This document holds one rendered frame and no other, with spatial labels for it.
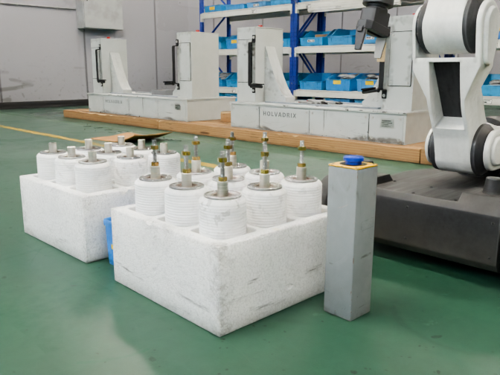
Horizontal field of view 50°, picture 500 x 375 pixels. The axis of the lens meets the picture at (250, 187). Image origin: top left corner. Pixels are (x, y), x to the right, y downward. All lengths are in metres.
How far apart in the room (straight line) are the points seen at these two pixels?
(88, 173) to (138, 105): 3.56
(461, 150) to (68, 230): 1.09
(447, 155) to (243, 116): 2.53
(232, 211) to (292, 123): 2.64
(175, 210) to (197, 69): 3.44
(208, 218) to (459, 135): 0.79
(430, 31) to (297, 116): 2.22
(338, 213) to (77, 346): 0.55
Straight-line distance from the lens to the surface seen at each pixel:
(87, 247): 1.46
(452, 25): 1.46
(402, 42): 3.25
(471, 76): 1.47
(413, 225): 1.41
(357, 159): 1.06
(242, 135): 3.87
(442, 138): 1.58
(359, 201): 1.06
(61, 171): 1.59
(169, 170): 1.60
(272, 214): 1.11
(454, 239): 1.37
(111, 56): 5.67
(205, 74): 4.58
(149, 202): 1.22
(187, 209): 1.12
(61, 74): 7.88
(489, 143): 1.57
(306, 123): 3.57
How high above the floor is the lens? 0.49
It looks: 12 degrees down
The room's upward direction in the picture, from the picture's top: straight up
